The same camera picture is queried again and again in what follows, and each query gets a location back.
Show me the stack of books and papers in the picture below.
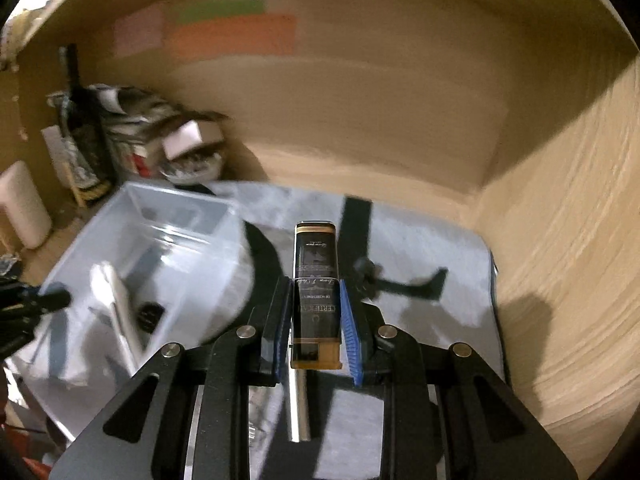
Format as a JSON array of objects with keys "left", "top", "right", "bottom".
[{"left": 46, "top": 81, "right": 202, "bottom": 181}]

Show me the clear plastic storage bin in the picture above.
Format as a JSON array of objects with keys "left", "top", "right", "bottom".
[{"left": 13, "top": 183, "right": 253, "bottom": 440}]

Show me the small white cardboard box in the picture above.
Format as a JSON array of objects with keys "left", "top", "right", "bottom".
[{"left": 163, "top": 120, "right": 224, "bottom": 160}]

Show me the green sticky note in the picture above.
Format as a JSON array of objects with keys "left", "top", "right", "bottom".
[{"left": 172, "top": 0, "right": 266, "bottom": 24}]

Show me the dark wine bottle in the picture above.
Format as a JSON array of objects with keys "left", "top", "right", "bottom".
[{"left": 58, "top": 44, "right": 117, "bottom": 203}]

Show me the silver metal cylinder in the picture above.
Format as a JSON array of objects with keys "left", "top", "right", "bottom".
[{"left": 288, "top": 333, "right": 311, "bottom": 443}]

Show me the black and gold lighter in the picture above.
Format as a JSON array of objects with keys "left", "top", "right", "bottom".
[{"left": 291, "top": 221, "right": 342, "bottom": 370}]

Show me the grey felt mat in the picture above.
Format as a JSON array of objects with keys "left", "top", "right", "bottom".
[{"left": 14, "top": 179, "right": 507, "bottom": 480}]

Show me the white bowl of stones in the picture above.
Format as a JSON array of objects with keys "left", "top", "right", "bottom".
[{"left": 160, "top": 153, "right": 224, "bottom": 185}]

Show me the pink sticky note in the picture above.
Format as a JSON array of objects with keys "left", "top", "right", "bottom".
[{"left": 113, "top": 4, "right": 165, "bottom": 58}]

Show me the beige mug with handle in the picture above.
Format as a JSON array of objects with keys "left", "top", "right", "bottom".
[{"left": 1, "top": 160, "right": 52, "bottom": 249}]

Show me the white handheld massager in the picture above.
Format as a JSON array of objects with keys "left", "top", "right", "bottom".
[{"left": 90, "top": 261, "right": 144, "bottom": 376}]

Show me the orange sticky note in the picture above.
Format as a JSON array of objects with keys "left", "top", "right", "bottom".
[{"left": 165, "top": 13, "right": 297, "bottom": 62}]

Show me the black clip tool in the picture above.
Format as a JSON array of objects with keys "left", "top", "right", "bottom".
[{"left": 352, "top": 257, "right": 448, "bottom": 300}]

